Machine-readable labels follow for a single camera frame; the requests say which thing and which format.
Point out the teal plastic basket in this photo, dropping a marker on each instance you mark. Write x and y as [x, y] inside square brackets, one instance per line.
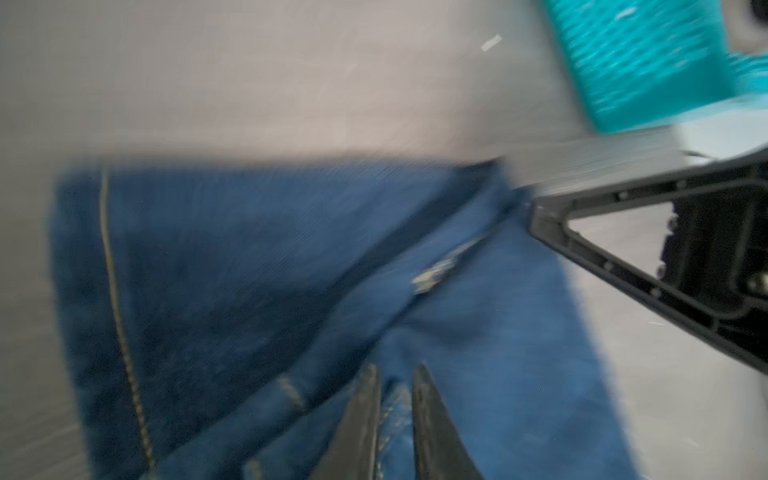
[640, 64]

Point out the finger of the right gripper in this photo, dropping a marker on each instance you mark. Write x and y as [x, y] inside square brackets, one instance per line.
[713, 282]

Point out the dark navy garment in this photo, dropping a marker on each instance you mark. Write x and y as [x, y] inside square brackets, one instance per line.
[216, 321]

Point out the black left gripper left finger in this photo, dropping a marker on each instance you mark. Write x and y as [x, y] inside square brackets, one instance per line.
[351, 453]

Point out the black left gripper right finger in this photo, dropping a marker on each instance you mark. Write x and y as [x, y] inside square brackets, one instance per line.
[438, 450]

